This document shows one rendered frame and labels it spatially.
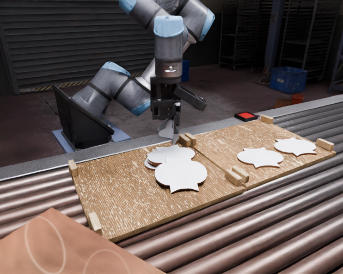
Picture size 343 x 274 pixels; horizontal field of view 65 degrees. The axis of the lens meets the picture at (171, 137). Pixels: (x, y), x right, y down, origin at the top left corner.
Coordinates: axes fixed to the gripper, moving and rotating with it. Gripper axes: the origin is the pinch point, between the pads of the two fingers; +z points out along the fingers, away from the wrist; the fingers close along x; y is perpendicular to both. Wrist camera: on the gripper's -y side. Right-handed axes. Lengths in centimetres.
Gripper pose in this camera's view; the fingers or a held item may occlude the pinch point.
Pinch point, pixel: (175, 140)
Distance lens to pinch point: 84.1
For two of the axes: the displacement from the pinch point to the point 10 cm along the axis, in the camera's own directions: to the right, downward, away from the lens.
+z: 0.0, 9.1, 4.2
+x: 1.4, 4.2, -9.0
